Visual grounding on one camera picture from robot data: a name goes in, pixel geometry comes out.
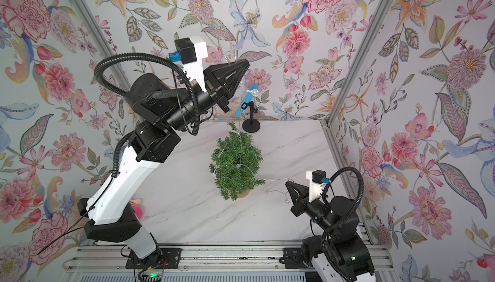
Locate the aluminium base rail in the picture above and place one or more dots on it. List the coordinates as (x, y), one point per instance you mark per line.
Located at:
(238, 261)

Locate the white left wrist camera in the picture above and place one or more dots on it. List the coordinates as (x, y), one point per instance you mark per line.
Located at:
(189, 54)

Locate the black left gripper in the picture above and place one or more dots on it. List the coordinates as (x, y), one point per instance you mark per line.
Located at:
(218, 90)

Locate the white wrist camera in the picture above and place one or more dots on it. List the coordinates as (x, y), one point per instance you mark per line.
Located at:
(317, 181)
(189, 54)

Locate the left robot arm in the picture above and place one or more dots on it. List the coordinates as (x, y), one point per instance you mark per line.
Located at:
(165, 112)

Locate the small green christmas tree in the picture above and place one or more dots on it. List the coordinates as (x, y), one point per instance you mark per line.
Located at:
(236, 166)

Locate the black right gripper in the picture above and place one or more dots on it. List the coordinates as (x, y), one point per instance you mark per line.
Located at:
(300, 194)

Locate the aluminium corner frame post left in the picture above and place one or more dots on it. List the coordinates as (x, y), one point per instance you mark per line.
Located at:
(82, 32)

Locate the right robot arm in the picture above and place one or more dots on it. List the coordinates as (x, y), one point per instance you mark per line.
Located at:
(339, 253)

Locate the pink black toy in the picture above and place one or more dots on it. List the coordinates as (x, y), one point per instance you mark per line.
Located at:
(136, 206)

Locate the wooden tree base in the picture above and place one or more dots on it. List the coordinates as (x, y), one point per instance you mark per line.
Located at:
(243, 194)

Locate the black microphone stand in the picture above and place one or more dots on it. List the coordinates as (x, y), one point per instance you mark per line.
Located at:
(251, 125)

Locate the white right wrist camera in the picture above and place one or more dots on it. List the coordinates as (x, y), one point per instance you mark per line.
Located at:
(317, 181)

